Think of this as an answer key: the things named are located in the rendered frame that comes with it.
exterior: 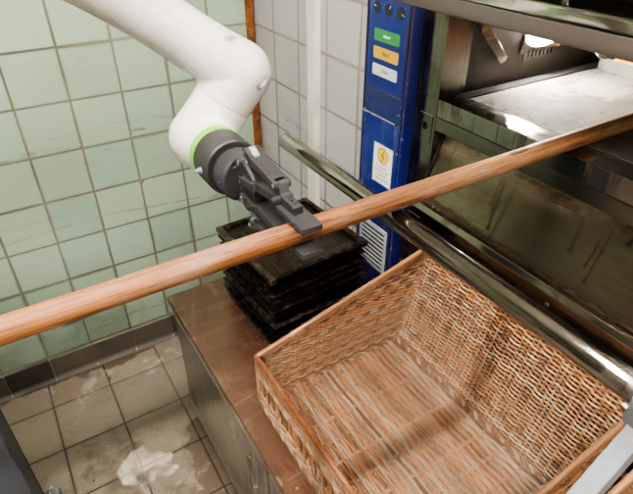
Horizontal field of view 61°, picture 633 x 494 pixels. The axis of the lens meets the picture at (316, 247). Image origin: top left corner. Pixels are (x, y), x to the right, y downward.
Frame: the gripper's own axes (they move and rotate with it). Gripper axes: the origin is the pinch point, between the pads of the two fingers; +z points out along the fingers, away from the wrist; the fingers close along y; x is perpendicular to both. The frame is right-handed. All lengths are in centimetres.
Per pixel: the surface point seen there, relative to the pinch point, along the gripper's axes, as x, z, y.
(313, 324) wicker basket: -16, -24, 43
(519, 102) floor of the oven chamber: -65, -20, 1
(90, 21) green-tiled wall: -1, -121, -4
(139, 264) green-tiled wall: 1, -121, 81
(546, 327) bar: -14.7, 27.4, 2.3
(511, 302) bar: -14.7, 22.5, 2.3
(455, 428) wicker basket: -35, 4, 60
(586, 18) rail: -37.4, 7.5, -23.0
